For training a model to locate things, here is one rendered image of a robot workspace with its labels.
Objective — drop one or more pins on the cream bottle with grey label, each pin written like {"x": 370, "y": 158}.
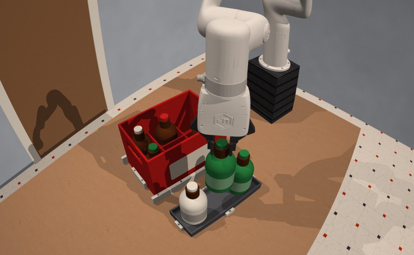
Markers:
{"x": 193, "y": 204}

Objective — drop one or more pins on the green bottle with pale label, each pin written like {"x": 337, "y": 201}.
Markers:
{"x": 243, "y": 173}

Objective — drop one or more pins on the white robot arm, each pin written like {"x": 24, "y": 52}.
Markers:
{"x": 231, "y": 34}

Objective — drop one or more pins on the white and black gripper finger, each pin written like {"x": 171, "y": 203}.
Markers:
{"x": 209, "y": 138}
{"x": 234, "y": 140}

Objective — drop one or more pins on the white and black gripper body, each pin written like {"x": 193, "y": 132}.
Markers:
{"x": 223, "y": 116}

